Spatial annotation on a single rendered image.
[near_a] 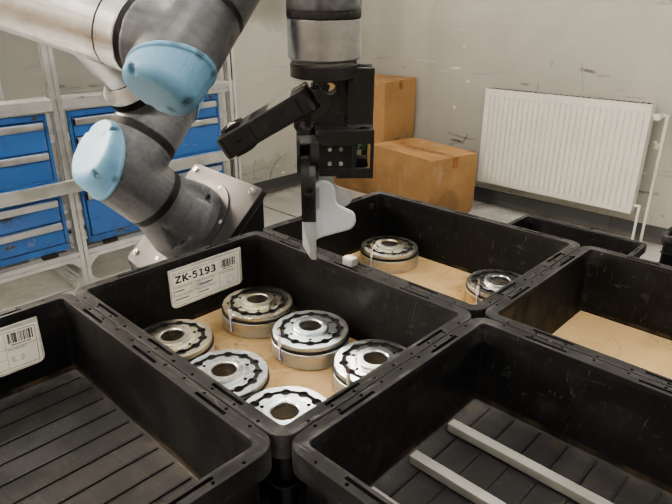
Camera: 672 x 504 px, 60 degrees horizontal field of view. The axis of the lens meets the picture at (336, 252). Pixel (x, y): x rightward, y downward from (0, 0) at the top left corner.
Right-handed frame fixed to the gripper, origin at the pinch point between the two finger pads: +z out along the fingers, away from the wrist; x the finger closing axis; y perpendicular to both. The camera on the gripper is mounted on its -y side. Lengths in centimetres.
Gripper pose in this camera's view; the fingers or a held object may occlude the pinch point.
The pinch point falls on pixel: (307, 238)
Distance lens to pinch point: 68.9
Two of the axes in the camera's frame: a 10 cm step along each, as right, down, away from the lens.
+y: 10.0, -0.1, 0.4
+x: -0.4, -4.4, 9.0
